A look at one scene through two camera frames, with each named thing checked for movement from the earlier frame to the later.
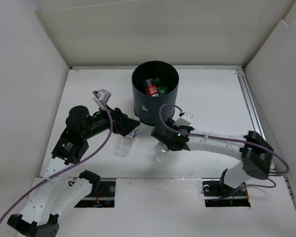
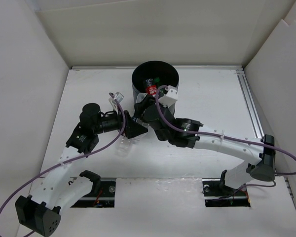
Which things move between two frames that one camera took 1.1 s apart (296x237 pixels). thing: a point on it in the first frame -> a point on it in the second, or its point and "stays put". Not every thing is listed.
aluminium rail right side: [249, 102] stays put
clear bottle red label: [151, 87] stays put
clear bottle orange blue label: [125, 145] stays put
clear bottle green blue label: [161, 147] -> [138, 121]
